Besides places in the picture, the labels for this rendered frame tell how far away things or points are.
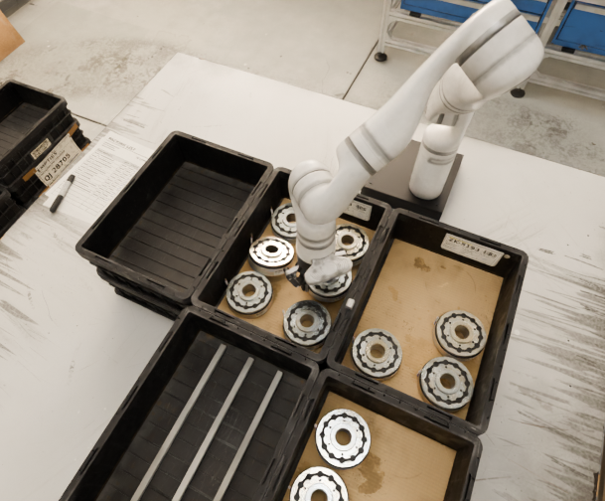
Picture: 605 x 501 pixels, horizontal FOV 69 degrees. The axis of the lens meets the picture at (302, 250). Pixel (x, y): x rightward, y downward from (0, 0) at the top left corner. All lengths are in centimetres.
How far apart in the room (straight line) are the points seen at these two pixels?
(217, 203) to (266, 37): 212
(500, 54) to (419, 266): 55
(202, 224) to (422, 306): 57
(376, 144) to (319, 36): 253
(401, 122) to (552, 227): 84
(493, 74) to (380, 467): 68
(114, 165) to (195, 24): 200
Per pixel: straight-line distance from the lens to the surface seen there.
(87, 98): 301
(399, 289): 102
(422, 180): 122
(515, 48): 66
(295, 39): 314
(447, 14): 277
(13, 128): 218
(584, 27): 273
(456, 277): 107
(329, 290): 95
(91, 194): 147
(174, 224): 115
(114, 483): 98
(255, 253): 100
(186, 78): 175
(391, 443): 92
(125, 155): 154
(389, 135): 65
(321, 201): 65
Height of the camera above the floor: 174
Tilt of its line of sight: 59 degrees down
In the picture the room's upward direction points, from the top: 3 degrees counter-clockwise
